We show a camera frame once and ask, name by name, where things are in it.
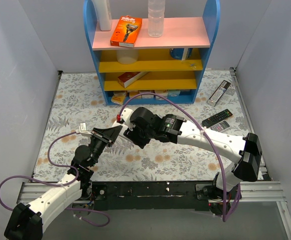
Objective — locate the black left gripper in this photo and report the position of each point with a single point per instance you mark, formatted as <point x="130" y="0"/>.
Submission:
<point x="101" y="135"/>

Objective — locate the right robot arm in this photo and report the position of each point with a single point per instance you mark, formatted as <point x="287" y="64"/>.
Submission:
<point x="245" y="152"/>

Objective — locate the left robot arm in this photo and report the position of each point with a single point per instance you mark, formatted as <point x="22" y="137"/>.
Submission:
<point x="29" y="221"/>

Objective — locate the black TV remote control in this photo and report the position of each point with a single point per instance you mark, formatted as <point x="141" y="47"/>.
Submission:
<point x="217" y="118"/>

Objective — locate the white grey AC remote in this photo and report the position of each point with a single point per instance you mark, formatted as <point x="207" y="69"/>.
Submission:
<point x="221" y="126"/>

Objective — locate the yellow sponge pack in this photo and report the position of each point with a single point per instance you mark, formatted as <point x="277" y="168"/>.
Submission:
<point x="119" y="97"/>

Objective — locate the white sponge pack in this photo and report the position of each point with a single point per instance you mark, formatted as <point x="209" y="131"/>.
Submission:
<point x="146" y="94"/>

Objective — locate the cream sponge pack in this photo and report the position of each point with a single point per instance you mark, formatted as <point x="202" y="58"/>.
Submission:
<point x="164" y="93"/>

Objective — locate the green sponge pack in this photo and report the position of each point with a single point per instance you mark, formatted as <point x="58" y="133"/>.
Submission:
<point x="174" y="93"/>

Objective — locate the red and silver long box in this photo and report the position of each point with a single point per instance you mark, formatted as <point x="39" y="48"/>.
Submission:
<point x="128" y="78"/>

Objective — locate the black base bar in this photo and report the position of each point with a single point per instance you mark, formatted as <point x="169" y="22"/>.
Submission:
<point x="154" y="195"/>

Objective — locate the blue and yellow shelf unit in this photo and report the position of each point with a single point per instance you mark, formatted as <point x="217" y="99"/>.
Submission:
<point x="164" y="72"/>

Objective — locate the white translucent cup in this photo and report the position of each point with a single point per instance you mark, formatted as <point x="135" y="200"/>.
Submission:
<point x="127" y="56"/>

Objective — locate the black silver toothpaste box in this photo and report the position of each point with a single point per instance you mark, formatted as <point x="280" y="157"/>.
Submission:
<point x="218" y="93"/>

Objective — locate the orange razor box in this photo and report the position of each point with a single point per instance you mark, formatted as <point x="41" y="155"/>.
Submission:
<point x="126" y="32"/>

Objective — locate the clear plastic bottle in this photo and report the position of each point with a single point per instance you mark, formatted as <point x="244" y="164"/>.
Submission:
<point x="156" y="14"/>

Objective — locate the white bottle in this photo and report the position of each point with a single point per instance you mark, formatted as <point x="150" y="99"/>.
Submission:
<point x="103" y="12"/>

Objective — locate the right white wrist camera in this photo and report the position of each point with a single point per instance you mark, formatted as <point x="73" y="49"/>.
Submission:
<point x="124" y="118"/>

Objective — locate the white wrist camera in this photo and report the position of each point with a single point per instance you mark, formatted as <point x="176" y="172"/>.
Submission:
<point x="82" y="130"/>
<point x="124" y="118"/>

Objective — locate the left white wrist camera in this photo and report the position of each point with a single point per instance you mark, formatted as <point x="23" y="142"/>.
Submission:
<point x="82" y="130"/>

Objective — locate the metal corner rail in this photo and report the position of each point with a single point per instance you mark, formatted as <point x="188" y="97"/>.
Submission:
<point x="233" y="74"/>

